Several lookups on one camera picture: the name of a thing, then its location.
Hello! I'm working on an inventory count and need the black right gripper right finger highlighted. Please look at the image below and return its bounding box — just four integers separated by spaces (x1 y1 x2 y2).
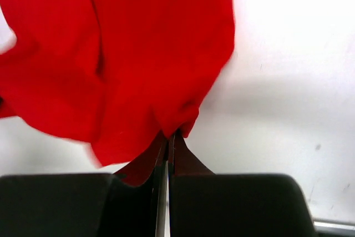
168 133 317 236

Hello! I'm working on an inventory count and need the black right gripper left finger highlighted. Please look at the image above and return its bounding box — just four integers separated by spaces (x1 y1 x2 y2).
1 134 168 236

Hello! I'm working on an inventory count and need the red t shirt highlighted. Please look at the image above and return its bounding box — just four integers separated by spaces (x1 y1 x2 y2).
0 0 236 169

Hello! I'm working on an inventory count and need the metal rail right side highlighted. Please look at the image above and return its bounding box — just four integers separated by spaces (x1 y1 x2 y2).
313 220 355 237

